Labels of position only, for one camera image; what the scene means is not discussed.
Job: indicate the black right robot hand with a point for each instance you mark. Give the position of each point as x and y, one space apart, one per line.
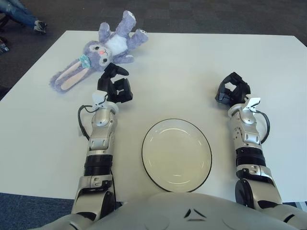
239 92

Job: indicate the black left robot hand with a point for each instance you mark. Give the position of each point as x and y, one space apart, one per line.
120 91

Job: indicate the purple plush bunny doll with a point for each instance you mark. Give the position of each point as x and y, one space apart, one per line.
115 43

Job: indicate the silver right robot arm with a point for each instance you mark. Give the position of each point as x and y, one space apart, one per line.
247 134

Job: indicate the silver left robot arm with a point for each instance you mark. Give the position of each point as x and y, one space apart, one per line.
100 119

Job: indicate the white plate with black rim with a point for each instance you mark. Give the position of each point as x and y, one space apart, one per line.
176 153

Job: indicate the patterned sneaker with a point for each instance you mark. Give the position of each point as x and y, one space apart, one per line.
40 26

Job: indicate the dark printed floor item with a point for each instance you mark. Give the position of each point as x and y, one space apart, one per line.
3 46

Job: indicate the blue jeans leg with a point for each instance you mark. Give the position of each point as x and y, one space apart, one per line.
19 14

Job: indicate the white table leg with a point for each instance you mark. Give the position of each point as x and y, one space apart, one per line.
301 206

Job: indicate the silver robot torso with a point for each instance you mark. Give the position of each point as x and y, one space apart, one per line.
168 213

